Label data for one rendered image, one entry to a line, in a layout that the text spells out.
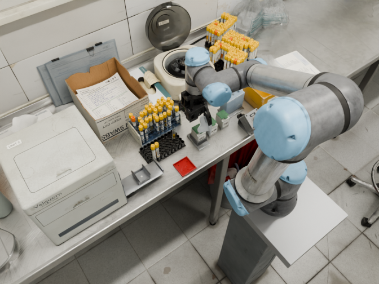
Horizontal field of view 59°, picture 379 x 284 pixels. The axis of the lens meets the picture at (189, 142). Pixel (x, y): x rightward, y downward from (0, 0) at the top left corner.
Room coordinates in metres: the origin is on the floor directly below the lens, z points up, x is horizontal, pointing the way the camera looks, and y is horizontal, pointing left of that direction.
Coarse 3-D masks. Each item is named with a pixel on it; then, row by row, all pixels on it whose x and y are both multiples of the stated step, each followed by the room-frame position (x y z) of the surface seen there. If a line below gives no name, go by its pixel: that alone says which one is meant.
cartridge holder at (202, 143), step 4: (188, 136) 0.84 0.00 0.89; (192, 136) 0.82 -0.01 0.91; (192, 140) 0.82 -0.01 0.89; (196, 140) 0.80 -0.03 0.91; (200, 140) 0.80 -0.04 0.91; (204, 140) 0.81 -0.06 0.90; (196, 144) 0.79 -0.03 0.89; (200, 144) 0.80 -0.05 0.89; (204, 144) 0.80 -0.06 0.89; (208, 144) 0.80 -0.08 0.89; (200, 148) 0.78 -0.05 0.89
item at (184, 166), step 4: (180, 160) 0.72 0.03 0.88; (184, 160) 0.73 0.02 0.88; (188, 160) 0.73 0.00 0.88; (176, 164) 0.71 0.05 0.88; (180, 164) 0.71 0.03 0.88; (184, 164) 0.71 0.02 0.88; (188, 164) 0.71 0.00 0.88; (192, 164) 0.70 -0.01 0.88; (176, 168) 0.68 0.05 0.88; (180, 168) 0.69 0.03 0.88; (184, 168) 0.69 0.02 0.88; (188, 168) 0.69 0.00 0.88; (192, 168) 0.69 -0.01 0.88; (180, 172) 0.66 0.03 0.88; (184, 172) 0.67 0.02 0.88; (188, 172) 0.67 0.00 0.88
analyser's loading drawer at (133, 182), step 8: (144, 168) 0.64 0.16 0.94; (152, 168) 0.66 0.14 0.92; (160, 168) 0.66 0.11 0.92; (128, 176) 0.63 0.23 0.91; (136, 176) 0.63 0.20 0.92; (144, 176) 0.63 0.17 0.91; (152, 176) 0.63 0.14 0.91; (128, 184) 0.59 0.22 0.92; (136, 184) 0.59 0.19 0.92; (144, 184) 0.59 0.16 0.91; (128, 192) 0.56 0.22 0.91
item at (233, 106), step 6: (240, 90) 1.02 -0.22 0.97; (234, 96) 0.99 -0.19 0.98; (240, 96) 1.00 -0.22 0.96; (228, 102) 0.95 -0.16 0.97; (234, 102) 0.98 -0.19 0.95; (240, 102) 1.00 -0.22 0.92; (222, 108) 0.97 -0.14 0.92; (228, 108) 0.96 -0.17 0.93; (234, 108) 0.98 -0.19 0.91; (240, 108) 1.00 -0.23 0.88; (234, 114) 0.96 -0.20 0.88
